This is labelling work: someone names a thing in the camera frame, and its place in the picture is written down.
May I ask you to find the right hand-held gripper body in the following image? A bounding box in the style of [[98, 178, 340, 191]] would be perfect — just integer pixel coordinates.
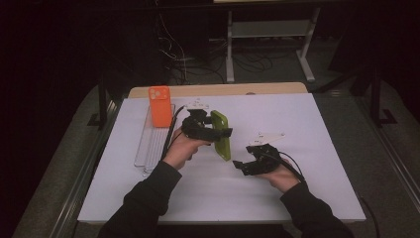
[[243, 131, 286, 177]]

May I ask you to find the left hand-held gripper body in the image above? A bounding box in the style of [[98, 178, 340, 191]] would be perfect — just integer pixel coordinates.
[[180, 98, 220, 142]]

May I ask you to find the green cartoon phone case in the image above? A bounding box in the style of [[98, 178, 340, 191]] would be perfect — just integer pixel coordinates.
[[209, 109, 233, 163]]

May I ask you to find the orange phone case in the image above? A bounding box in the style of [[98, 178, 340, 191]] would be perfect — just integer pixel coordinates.
[[148, 85, 173, 129]]

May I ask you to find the clear plastic rack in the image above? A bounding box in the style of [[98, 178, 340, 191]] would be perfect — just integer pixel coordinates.
[[133, 103, 178, 176]]

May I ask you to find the person's right hand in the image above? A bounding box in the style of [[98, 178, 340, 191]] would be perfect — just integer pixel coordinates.
[[260, 158, 300, 194]]

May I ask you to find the person's left hand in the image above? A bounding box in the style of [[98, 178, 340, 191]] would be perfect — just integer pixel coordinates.
[[161, 127, 213, 171]]

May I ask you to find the black metal stand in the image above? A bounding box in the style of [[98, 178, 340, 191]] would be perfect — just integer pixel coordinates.
[[368, 64, 398, 128], [86, 70, 117, 131]]

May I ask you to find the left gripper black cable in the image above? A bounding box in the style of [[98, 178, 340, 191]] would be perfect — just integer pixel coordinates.
[[159, 105, 186, 161]]

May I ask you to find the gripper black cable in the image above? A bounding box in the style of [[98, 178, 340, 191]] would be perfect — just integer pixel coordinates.
[[159, 105, 186, 161], [277, 151, 380, 238]]

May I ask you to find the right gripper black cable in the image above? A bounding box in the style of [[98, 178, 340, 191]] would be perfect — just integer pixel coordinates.
[[277, 151, 380, 238]]

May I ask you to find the tangle of black floor cables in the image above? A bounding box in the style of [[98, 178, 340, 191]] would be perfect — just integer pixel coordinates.
[[171, 39, 276, 84]]

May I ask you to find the white floor cable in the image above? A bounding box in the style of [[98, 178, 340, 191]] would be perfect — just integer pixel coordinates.
[[157, 13, 190, 84]]

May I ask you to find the white metal desk frame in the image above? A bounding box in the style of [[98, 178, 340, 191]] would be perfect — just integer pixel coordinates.
[[212, 0, 322, 83]]

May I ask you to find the grey metal rail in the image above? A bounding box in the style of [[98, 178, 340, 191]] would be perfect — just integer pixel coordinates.
[[356, 95, 420, 207], [49, 98, 124, 238]]

